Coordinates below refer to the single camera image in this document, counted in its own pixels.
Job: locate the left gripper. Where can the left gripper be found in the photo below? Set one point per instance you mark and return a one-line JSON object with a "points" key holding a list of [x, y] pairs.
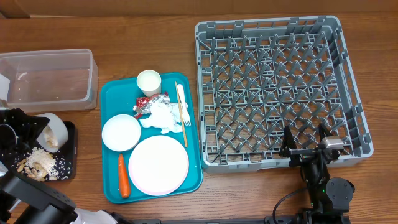
{"points": [[30, 126]]}

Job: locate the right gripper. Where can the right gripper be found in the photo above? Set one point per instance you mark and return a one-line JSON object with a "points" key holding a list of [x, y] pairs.
{"points": [[300, 155]]}

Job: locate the grey bowl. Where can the grey bowl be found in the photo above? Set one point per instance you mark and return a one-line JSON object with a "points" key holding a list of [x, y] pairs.
{"points": [[54, 134]]}

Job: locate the white ceramic bowl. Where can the white ceramic bowl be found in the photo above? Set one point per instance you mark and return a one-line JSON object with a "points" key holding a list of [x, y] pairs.
{"points": [[121, 133]]}

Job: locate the orange carrot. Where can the orange carrot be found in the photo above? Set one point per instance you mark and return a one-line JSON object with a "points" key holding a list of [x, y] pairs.
{"points": [[124, 186]]}

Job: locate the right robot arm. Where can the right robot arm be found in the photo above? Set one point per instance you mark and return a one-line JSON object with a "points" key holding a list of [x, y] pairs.
{"points": [[329, 197]]}

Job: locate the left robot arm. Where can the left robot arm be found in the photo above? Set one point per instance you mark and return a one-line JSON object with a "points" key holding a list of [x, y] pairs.
{"points": [[45, 204]]}

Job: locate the black waste tray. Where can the black waste tray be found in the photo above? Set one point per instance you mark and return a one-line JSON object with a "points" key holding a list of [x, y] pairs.
{"points": [[69, 149]]}

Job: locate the grey dishwasher rack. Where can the grey dishwasher rack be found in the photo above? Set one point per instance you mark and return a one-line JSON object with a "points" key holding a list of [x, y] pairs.
{"points": [[257, 76]]}

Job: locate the rice and peanut shells pile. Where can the rice and peanut shells pile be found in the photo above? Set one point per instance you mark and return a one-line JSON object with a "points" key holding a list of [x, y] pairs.
{"points": [[43, 166]]}

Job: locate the clear plastic bin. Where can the clear plastic bin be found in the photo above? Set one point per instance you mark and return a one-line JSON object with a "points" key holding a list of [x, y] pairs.
{"points": [[49, 80]]}

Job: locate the white plastic fork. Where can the white plastic fork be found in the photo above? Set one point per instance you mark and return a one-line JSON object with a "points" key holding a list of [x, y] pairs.
{"points": [[186, 116]]}

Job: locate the red foil wrapper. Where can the red foil wrapper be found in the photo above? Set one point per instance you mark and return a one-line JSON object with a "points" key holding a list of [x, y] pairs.
{"points": [[143, 104]]}

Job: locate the teal plastic tray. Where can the teal plastic tray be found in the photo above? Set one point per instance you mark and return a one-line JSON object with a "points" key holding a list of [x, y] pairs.
{"points": [[119, 97]]}

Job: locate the wooden chopstick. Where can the wooden chopstick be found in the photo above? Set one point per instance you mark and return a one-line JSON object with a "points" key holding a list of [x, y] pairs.
{"points": [[181, 116]]}

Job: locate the white paper cup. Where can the white paper cup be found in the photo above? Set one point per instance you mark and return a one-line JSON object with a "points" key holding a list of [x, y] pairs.
{"points": [[149, 82]]}

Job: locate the crumpled white napkin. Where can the crumpled white napkin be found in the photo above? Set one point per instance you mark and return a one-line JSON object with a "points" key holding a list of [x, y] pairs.
{"points": [[163, 116]]}

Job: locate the white round plate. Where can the white round plate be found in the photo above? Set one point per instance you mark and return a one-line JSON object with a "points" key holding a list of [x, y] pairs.
{"points": [[158, 165]]}

